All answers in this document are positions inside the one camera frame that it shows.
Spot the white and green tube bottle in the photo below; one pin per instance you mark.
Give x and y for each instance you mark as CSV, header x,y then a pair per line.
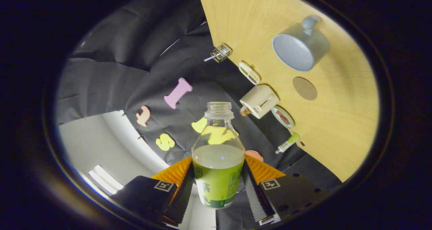
x,y
287,144

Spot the brown meat piece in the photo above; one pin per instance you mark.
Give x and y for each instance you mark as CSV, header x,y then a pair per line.
x,y
287,121
280,113

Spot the cream toaster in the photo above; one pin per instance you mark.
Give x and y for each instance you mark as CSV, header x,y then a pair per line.
x,y
260,100

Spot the white straw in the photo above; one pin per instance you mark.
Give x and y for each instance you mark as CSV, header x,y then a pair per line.
x,y
207,59

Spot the clear juice bottle green label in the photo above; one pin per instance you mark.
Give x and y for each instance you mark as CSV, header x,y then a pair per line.
x,y
217,182

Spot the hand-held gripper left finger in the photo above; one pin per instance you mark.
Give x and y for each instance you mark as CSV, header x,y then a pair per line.
x,y
180,203

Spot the round brown coaster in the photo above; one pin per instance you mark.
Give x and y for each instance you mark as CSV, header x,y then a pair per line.
x,y
304,88

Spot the white compartment tray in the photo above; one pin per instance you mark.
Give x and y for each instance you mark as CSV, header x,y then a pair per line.
x,y
249,73

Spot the wooden table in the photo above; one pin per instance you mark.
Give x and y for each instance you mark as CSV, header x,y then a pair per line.
x,y
337,122

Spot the brown bread slice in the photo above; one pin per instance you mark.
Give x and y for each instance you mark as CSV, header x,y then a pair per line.
x,y
245,112

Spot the ceiling light panel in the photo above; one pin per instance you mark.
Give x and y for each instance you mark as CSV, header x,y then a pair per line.
x,y
106,180

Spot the black backdrop cloth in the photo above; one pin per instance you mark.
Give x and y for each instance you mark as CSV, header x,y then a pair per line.
x,y
118,81

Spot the white cup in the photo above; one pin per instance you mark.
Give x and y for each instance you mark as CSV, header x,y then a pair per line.
x,y
293,51

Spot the pale green plate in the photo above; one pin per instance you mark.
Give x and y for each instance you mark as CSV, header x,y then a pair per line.
x,y
274,114

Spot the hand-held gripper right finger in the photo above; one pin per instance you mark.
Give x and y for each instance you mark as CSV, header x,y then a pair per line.
x,y
256,203

